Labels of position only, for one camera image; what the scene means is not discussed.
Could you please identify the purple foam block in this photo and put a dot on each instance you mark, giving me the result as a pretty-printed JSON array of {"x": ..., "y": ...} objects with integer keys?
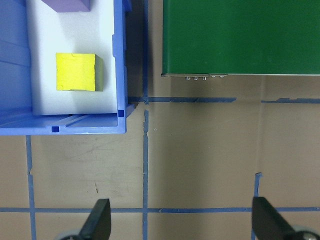
[{"x": 67, "y": 5}]

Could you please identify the blue plastic storage bin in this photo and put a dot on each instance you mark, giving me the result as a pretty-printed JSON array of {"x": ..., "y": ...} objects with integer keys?
[{"x": 15, "y": 62}]

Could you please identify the green conveyor belt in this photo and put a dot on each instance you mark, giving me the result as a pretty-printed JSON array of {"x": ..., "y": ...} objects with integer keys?
[{"x": 237, "y": 37}]

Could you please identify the yellow foam block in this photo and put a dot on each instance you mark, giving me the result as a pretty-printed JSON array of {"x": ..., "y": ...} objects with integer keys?
[{"x": 75, "y": 71}]

